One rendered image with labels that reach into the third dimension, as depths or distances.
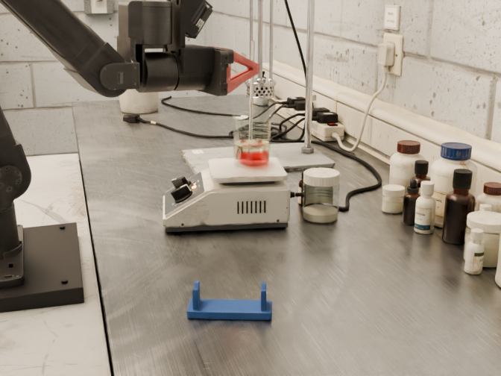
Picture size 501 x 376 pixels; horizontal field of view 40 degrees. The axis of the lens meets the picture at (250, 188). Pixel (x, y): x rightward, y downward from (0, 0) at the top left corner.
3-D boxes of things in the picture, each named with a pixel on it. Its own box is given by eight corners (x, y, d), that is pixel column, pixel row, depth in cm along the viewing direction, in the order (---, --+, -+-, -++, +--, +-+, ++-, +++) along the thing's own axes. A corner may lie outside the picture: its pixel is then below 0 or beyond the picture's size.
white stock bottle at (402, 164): (423, 208, 119) (428, 147, 116) (388, 206, 120) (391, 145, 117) (420, 198, 125) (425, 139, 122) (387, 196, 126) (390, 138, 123)
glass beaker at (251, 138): (236, 172, 110) (235, 120, 108) (229, 163, 116) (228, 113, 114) (278, 170, 112) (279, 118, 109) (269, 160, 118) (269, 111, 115)
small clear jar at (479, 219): (453, 259, 98) (458, 215, 96) (480, 250, 101) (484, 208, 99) (487, 272, 93) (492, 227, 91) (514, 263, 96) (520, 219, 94)
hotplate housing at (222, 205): (163, 235, 107) (161, 186, 105) (163, 208, 119) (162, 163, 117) (303, 229, 110) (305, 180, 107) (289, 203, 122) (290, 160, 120)
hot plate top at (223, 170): (212, 183, 106) (212, 177, 106) (207, 163, 118) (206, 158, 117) (288, 180, 107) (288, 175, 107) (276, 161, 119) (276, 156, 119)
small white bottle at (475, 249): (461, 271, 94) (464, 230, 92) (468, 266, 95) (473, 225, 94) (477, 277, 92) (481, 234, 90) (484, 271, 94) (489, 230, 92)
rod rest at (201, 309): (186, 318, 81) (186, 291, 80) (190, 306, 84) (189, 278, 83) (271, 321, 80) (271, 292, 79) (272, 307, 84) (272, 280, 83)
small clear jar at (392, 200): (391, 206, 120) (392, 183, 119) (408, 212, 118) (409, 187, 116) (376, 210, 118) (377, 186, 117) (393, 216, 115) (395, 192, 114)
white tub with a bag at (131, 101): (127, 117, 197) (123, 41, 191) (107, 109, 208) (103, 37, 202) (171, 112, 205) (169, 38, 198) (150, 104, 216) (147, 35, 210)
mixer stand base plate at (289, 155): (197, 177, 138) (197, 172, 137) (180, 154, 156) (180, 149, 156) (336, 167, 145) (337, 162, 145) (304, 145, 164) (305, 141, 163)
